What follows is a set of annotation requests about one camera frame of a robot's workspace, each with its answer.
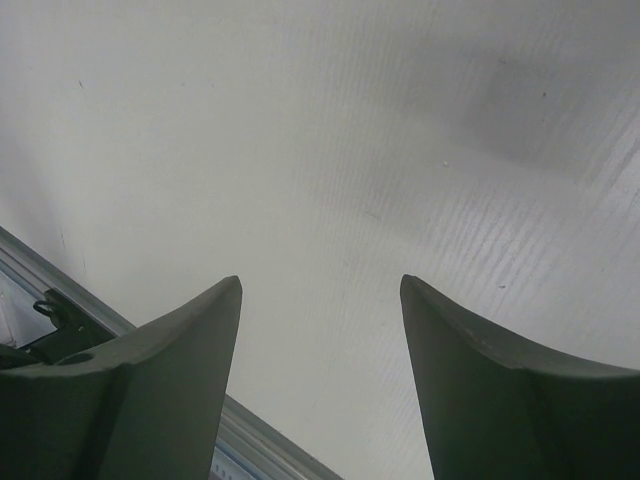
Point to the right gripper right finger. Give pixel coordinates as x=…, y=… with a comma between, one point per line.
x=496, y=405

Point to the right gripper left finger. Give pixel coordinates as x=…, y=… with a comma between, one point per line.
x=144, y=405

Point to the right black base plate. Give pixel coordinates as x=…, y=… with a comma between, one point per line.
x=74, y=332

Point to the aluminium mounting rail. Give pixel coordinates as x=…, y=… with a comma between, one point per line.
x=246, y=448

